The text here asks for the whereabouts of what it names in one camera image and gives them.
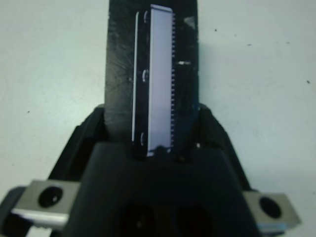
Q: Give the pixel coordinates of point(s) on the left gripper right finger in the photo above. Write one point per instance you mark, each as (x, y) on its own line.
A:
(212, 133)

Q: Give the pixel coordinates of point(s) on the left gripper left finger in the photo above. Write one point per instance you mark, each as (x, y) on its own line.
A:
(81, 148)

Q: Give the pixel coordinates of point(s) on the black glossy box lid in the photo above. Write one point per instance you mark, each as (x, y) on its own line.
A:
(118, 74)

